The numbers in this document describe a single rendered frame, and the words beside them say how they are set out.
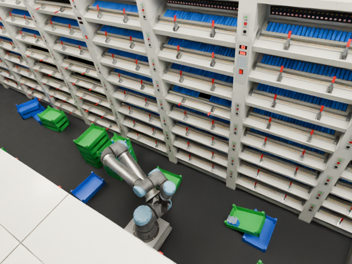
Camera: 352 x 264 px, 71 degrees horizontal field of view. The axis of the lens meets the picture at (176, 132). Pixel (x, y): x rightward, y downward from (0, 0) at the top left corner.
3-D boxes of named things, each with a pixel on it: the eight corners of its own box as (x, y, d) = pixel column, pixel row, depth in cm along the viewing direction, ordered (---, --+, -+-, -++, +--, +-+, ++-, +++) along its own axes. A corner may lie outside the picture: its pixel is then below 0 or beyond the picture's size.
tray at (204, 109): (231, 121, 190) (229, 116, 182) (166, 100, 217) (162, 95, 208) (241, 99, 195) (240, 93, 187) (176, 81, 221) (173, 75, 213)
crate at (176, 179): (149, 184, 265) (147, 180, 259) (158, 169, 276) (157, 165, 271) (173, 195, 253) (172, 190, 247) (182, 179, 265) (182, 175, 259)
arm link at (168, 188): (170, 177, 175) (179, 187, 172) (166, 184, 185) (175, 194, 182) (160, 184, 170) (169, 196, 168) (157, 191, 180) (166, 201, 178)
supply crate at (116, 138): (113, 163, 248) (110, 158, 243) (98, 157, 257) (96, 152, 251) (131, 143, 266) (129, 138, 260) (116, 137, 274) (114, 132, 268)
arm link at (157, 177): (146, 174, 174) (157, 187, 170) (158, 164, 179) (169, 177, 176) (144, 178, 182) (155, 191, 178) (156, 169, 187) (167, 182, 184)
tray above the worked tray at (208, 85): (232, 101, 176) (230, 90, 164) (163, 81, 202) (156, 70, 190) (243, 78, 181) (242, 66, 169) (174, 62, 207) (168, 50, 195)
